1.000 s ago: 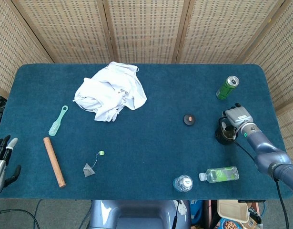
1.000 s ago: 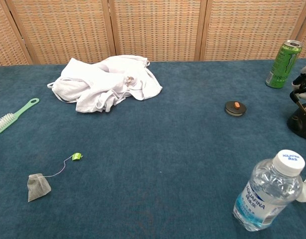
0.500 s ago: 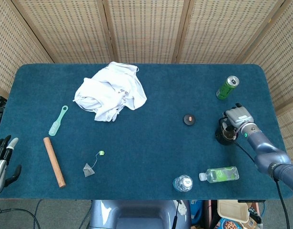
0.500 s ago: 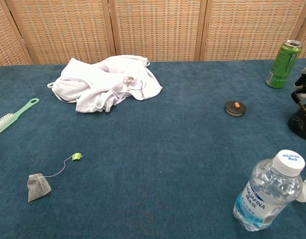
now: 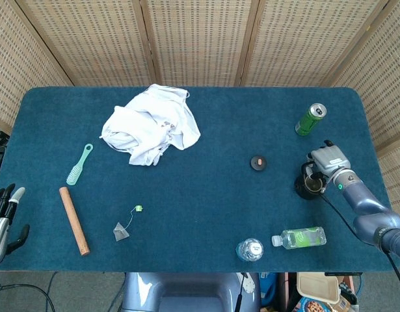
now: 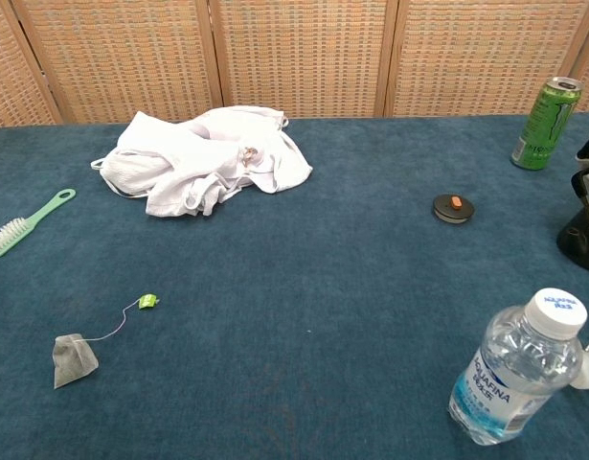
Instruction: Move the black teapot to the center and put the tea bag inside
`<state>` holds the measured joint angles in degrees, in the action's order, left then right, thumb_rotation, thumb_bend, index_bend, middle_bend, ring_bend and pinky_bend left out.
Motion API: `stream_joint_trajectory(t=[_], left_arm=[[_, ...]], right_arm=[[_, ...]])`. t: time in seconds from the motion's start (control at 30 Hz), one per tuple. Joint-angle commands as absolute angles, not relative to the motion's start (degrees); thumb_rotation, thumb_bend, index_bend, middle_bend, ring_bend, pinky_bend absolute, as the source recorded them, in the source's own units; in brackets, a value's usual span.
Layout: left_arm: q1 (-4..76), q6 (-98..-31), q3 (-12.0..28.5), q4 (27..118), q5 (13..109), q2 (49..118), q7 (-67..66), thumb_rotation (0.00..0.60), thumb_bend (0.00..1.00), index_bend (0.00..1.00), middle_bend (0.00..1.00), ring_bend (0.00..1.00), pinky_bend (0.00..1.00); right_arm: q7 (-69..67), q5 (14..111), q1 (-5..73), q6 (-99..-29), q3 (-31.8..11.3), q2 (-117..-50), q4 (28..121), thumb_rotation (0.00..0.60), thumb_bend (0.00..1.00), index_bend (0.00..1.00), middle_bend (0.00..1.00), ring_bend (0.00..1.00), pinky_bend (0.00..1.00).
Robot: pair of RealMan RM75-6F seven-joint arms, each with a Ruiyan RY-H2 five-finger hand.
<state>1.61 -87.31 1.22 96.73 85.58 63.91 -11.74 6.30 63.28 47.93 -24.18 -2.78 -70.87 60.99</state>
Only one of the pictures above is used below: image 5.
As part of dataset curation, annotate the black cast iron teapot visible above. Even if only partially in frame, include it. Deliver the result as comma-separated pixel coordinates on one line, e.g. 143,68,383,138
293,161,327,201

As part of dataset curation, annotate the beige takeout box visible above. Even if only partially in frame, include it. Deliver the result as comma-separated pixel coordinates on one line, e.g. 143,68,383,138
296,272,341,305

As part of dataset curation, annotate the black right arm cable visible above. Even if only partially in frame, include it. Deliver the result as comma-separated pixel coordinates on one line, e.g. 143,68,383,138
318,191,400,312

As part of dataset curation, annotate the cookie box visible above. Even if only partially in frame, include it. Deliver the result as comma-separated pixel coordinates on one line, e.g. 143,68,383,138
292,296,352,312

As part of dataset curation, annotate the crumpled white cloth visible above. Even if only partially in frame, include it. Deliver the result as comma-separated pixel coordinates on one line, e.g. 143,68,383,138
100,83,202,167

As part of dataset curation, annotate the blue-grey robot torso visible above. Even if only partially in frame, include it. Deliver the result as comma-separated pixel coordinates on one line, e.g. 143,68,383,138
121,272,262,312

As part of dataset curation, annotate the blue plastic package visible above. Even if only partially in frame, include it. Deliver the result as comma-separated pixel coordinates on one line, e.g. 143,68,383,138
260,272,278,306

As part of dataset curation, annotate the mint green hairbrush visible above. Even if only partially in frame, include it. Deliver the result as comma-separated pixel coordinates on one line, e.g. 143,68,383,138
66,143,94,187

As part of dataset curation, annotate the woven folding screen wooden frame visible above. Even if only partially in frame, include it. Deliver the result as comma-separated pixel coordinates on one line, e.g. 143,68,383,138
0,0,400,225

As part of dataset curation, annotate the clear water bottle white cap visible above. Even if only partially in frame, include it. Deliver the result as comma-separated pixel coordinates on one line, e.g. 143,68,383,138
235,237,264,263

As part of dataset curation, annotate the blue felt table mat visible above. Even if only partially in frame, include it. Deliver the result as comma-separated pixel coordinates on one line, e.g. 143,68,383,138
0,86,400,273

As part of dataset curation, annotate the tea bag with green tag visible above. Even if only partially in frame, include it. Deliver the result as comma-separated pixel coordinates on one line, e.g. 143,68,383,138
113,204,144,242

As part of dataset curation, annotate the wooden rolling pin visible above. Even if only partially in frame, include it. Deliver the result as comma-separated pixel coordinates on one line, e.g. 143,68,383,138
59,186,91,257

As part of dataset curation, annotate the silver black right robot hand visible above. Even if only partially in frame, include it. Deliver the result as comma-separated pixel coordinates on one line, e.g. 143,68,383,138
305,139,352,179

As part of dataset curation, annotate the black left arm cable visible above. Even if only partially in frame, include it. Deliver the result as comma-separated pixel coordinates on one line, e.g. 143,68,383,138
0,281,56,312

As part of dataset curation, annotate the green energy drink can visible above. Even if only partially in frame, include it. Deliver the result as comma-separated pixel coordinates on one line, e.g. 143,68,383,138
295,103,328,137

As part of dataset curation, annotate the clear bottle green label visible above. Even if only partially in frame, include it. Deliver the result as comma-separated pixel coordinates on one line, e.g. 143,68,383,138
271,226,327,250

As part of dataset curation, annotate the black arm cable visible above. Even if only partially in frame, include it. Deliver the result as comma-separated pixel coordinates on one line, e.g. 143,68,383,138
0,281,56,312
318,191,400,312

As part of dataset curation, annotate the black teapot lid orange knob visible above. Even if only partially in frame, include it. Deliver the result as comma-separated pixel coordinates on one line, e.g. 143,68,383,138
250,155,269,171

